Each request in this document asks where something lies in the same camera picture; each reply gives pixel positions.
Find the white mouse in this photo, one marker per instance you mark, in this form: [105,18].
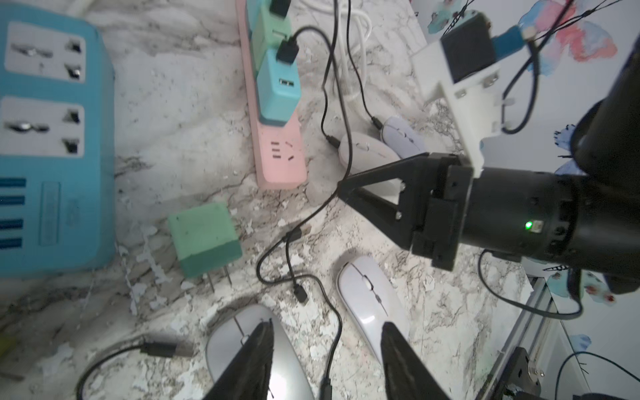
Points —
[370,153]
[371,301]

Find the silver mouse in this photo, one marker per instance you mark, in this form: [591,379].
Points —
[288,380]

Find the lavender mouse far right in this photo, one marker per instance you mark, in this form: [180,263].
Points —
[401,138]

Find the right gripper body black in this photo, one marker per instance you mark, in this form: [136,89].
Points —
[431,203]

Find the green charger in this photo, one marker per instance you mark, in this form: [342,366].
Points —
[205,240]
[268,31]

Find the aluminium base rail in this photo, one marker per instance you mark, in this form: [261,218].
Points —
[523,361]

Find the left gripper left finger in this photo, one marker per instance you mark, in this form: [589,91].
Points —
[248,375]

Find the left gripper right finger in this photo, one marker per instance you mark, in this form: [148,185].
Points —
[405,375]

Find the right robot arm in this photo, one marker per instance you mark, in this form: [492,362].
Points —
[605,146]

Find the pink power strip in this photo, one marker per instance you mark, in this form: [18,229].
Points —
[278,151]

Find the blue power strip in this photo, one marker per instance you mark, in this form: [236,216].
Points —
[57,144]

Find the green charger front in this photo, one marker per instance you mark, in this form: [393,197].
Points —
[205,240]

